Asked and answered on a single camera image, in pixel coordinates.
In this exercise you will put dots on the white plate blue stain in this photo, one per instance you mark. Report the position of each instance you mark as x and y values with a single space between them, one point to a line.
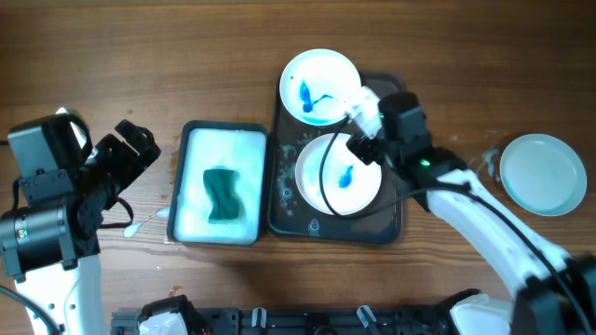
349 185

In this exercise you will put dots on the small tray with soapy foam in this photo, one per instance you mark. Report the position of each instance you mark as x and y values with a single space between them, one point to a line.
205 145

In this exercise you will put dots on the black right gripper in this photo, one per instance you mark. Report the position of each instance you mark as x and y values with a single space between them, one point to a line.
365 149

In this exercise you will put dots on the large dark serving tray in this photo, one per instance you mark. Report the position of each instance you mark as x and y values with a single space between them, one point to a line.
288 213

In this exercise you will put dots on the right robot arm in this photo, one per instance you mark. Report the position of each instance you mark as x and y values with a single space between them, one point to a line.
553 293

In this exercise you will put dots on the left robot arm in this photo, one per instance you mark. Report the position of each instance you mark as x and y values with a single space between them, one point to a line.
50 247

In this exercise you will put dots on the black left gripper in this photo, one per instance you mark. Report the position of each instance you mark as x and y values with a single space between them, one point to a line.
131 163

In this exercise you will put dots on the dirty white plate top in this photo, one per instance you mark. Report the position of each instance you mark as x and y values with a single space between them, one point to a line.
314 85

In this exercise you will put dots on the black base rail bottom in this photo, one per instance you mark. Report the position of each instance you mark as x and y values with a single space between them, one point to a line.
177 315

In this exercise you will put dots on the green scrubbing sponge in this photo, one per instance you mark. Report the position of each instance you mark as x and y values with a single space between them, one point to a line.
220 186

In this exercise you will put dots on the cleaned white plate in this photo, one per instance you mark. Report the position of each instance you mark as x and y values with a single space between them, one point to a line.
543 175

